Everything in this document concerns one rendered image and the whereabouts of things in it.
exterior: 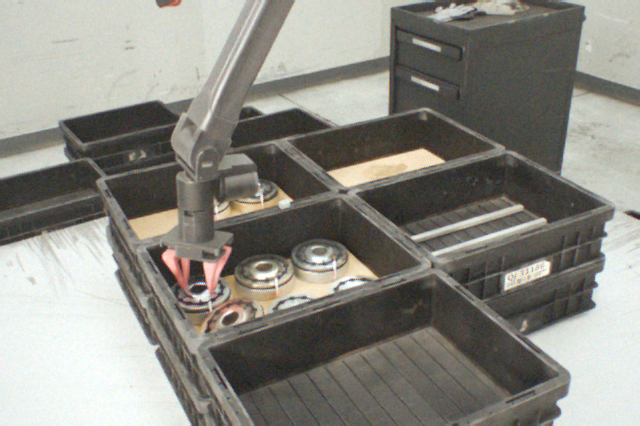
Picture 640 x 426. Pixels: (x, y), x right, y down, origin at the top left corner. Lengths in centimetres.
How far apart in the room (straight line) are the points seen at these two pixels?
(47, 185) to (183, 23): 210
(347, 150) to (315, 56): 320
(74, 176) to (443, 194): 139
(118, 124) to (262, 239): 170
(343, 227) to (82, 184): 133
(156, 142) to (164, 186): 117
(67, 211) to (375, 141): 97
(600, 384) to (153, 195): 92
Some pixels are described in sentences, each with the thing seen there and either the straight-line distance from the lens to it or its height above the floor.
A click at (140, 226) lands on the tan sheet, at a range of 153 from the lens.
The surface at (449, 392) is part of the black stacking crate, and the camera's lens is 109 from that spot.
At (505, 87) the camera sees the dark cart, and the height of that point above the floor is 65.
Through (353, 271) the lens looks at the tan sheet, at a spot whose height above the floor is 83.
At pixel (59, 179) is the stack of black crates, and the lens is 251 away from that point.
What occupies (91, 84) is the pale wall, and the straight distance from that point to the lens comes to 430.
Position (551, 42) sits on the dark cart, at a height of 78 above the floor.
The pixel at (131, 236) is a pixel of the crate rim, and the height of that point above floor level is 93.
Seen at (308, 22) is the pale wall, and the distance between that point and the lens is 480.
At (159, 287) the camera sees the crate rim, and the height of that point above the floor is 93.
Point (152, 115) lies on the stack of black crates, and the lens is 299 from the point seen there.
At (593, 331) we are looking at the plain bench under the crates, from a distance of 147.
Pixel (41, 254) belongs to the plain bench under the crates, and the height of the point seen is 70.
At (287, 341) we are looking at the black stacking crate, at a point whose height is 89.
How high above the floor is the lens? 155
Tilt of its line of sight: 28 degrees down
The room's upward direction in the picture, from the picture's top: 1 degrees counter-clockwise
